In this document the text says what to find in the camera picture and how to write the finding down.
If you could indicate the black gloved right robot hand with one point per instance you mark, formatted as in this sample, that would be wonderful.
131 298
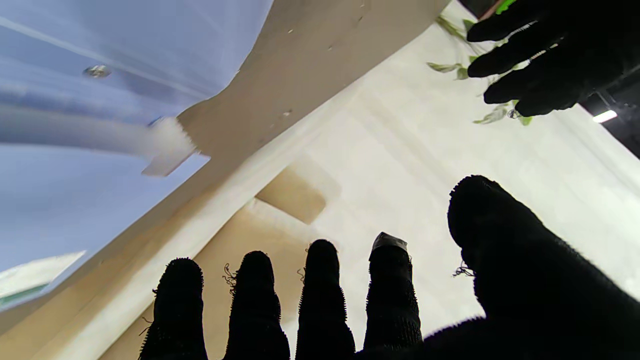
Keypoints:
525 300

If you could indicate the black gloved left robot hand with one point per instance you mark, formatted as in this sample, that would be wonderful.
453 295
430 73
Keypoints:
555 55

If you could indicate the blue plastic file folder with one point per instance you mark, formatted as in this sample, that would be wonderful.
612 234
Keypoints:
90 125

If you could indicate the ceiling light strip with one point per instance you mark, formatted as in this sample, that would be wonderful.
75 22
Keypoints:
604 116

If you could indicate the small green plant leaves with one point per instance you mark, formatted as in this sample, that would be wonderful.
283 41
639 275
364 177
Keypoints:
495 114

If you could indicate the white sheer curtain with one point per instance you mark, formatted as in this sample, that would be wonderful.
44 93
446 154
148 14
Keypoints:
425 165

